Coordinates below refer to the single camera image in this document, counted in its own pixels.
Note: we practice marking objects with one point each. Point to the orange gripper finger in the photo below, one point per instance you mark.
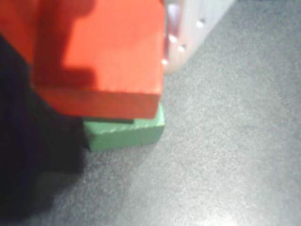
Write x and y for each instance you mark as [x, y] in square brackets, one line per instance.
[16, 26]

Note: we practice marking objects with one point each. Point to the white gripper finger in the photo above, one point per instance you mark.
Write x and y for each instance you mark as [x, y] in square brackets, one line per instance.
[188, 35]

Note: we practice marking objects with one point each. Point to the red wooden cube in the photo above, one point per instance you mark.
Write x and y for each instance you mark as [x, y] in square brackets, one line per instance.
[117, 58]

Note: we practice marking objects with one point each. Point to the green wooden cube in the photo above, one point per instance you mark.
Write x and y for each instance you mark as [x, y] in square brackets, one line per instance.
[127, 136]

